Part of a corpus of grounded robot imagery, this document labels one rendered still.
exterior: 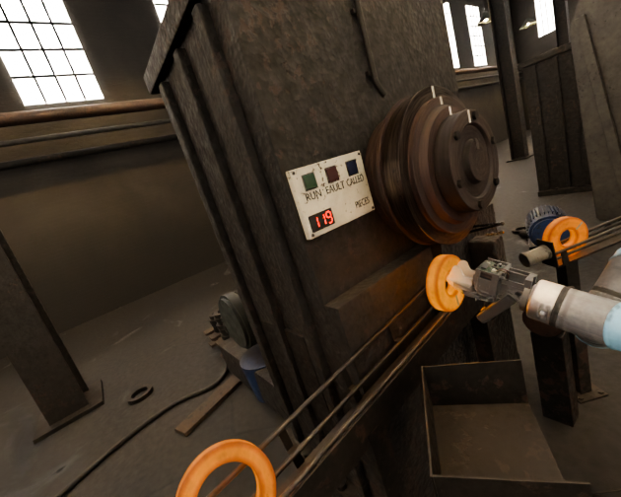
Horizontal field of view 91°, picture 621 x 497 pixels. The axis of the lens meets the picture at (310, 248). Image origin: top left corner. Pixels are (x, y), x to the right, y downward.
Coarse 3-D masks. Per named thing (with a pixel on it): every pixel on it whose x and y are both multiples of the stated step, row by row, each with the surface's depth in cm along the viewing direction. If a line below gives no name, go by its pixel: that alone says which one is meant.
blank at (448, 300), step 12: (432, 264) 82; (444, 264) 81; (456, 264) 84; (432, 276) 80; (444, 276) 81; (432, 288) 80; (444, 288) 81; (432, 300) 81; (444, 300) 81; (456, 300) 84
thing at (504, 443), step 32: (448, 384) 70; (480, 384) 68; (512, 384) 66; (448, 416) 70; (480, 416) 67; (512, 416) 65; (448, 448) 63; (480, 448) 61; (512, 448) 60; (544, 448) 58; (448, 480) 47; (480, 480) 45; (512, 480) 44; (544, 480) 42
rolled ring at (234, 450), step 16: (208, 448) 60; (224, 448) 59; (240, 448) 60; (256, 448) 61; (192, 464) 57; (208, 464) 57; (256, 464) 60; (192, 480) 55; (256, 480) 61; (272, 480) 61; (176, 496) 54; (192, 496) 54; (256, 496) 61; (272, 496) 60
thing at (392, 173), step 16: (416, 96) 82; (432, 96) 87; (448, 96) 92; (400, 112) 83; (416, 112) 82; (400, 128) 79; (384, 144) 83; (400, 144) 78; (384, 160) 83; (400, 160) 78; (384, 176) 83; (400, 176) 78; (400, 192) 81; (400, 208) 84; (416, 208) 83; (416, 224) 83; (432, 240) 88; (448, 240) 92
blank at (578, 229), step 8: (568, 216) 115; (552, 224) 115; (560, 224) 113; (568, 224) 114; (576, 224) 114; (584, 224) 114; (544, 232) 117; (552, 232) 114; (560, 232) 114; (576, 232) 115; (584, 232) 115; (544, 240) 116; (552, 240) 115; (576, 240) 115; (560, 248) 116
